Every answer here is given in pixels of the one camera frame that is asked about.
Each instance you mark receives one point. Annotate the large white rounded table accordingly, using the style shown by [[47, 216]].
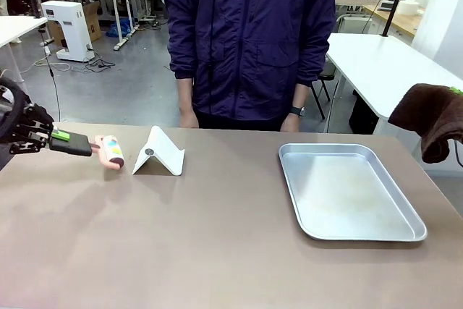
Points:
[[380, 66]]

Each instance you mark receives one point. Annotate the white power strip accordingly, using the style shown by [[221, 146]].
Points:
[[47, 50]]

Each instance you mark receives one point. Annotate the black folding chair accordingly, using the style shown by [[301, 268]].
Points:
[[325, 77]]

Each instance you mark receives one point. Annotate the pink white lint roller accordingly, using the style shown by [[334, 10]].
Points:
[[111, 150]]

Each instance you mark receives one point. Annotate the person's left hand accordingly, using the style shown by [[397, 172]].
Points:
[[290, 123]]

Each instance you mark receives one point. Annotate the wooden top table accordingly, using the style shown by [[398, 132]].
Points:
[[398, 19]]

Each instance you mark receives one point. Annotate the brown terry towel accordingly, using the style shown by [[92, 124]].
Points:
[[430, 117]]

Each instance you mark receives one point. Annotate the person's right forearm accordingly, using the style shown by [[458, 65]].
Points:
[[185, 93]]

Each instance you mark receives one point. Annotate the white tissue box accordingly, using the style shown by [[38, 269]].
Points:
[[408, 7]]

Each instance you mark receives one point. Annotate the white folding phone stand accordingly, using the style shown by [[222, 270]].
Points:
[[162, 153]]

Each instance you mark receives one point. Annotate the white floor-standing machine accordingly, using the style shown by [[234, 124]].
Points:
[[72, 30]]

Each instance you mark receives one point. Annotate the person in navy jacket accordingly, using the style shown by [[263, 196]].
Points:
[[249, 34]]

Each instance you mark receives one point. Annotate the black wrist watch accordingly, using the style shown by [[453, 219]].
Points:
[[298, 111]]

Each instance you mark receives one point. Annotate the small white side table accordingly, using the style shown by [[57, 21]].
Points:
[[16, 28]]

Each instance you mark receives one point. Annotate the person's right hand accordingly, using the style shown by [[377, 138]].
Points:
[[189, 119]]

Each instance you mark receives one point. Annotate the brown cardboard box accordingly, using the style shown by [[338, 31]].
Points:
[[93, 21]]

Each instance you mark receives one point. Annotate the silver metal tray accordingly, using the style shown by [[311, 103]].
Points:
[[347, 193]]

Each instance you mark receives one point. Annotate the black bin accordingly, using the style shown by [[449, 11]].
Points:
[[363, 113]]

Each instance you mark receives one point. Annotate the blue plastic bag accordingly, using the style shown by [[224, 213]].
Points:
[[121, 28]]

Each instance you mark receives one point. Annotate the person's left forearm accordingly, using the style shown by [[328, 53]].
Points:
[[299, 95]]

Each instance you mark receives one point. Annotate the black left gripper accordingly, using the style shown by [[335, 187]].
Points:
[[30, 128]]

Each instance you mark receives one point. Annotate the dark trousers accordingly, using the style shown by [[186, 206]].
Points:
[[238, 122]]

